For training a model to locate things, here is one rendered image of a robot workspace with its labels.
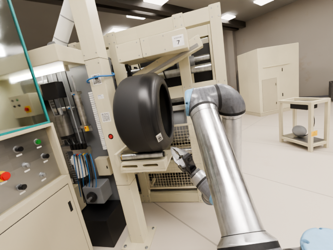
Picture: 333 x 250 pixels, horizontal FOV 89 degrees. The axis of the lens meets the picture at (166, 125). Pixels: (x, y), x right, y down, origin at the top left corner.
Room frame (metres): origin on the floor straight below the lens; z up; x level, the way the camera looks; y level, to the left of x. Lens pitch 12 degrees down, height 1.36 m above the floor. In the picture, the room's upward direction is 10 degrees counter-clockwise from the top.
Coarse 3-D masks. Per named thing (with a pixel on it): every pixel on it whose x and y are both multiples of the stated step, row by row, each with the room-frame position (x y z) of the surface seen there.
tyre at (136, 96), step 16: (128, 80) 1.20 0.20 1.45; (144, 80) 1.14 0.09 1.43; (160, 80) 1.25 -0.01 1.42; (128, 96) 1.09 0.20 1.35; (144, 96) 1.06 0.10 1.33; (160, 96) 1.57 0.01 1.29; (128, 112) 1.05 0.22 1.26; (144, 112) 1.03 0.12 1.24; (160, 112) 1.09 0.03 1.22; (128, 128) 1.05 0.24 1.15; (144, 128) 1.03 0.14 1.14; (160, 128) 1.06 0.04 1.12; (128, 144) 1.11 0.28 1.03; (144, 144) 1.09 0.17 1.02; (160, 144) 1.10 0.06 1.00
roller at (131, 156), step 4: (144, 152) 1.21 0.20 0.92; (148, 152) 1.19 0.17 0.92; (152, 152) 1.18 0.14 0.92; (156, 152) 1.17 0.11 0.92; (160, 152) 1.16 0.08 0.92; (164, 152) 1.17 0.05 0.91; (124, 156) 1.23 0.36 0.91; (128, 156) 1.22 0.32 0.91; (132, 156) 1.21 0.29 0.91; (136, 156) 1.20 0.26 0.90; (140, 156) 1.19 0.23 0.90; (144, 156) 1.18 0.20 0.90; (148, 156) 1.18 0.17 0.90; (152, 156) 1.17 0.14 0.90; (156, 156) 1.16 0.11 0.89; (160, 156) 1.16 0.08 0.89; (164, 156) 1.16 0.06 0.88
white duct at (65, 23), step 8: (64, 0) 1.67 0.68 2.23; (64, 8) 1.67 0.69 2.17; (64, 16) 1.68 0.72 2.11; (72, 16) 1.71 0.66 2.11; (64, 24) 1.70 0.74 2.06; (72, 24) 1.74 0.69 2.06; (56, 32) 1.71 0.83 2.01; (64, 32) 1.72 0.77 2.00; (56, 40) 1.72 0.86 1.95; (64, 40) 1.74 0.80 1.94
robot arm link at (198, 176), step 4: (196, 172) 0.83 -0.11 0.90; (200, 172) 0.82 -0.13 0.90; (204, 172) 0.83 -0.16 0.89; (196, 176) 0.80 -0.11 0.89; (200, 176) 0.80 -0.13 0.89; (204, 176) 0.80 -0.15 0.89; (192, 180) 0.81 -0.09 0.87; (196, 180) 0.79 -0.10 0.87; (200, 180) 0.79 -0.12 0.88; (196, 184) 0.79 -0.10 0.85
